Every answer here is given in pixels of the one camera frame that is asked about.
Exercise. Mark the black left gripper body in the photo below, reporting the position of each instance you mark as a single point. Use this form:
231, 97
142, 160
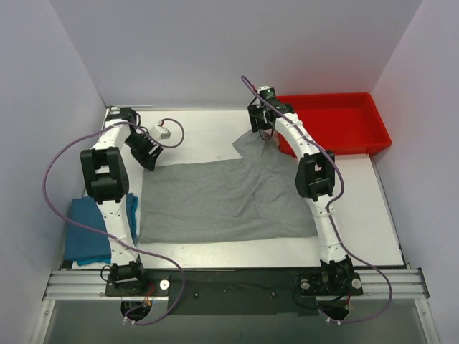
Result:
150, 151

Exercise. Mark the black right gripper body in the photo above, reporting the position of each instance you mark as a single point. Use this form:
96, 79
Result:
255, 119

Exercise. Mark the grey t shirt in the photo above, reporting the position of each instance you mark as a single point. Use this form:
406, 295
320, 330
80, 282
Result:
249, 198

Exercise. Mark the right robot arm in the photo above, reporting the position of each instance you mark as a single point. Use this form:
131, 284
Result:
314, 181

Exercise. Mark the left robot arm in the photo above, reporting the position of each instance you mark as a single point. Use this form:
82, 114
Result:
107, 183

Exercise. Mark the red plastic bin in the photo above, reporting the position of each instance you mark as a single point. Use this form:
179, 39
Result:
346, 123

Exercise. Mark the folded blue t shirt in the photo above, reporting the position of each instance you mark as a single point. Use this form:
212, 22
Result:
85, 247

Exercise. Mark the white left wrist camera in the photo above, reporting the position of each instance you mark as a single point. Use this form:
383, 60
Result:
158, 132

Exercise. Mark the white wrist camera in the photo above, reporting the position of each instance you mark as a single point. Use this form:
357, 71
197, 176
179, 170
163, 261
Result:
268, 94
158, 132

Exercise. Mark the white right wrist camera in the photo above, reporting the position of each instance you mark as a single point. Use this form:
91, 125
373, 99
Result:
268, 94

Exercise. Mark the aluminium front rail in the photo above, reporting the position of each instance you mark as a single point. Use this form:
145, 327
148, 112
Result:
81, 285

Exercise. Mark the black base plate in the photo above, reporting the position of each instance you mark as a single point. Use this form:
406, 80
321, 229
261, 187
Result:
266, 291

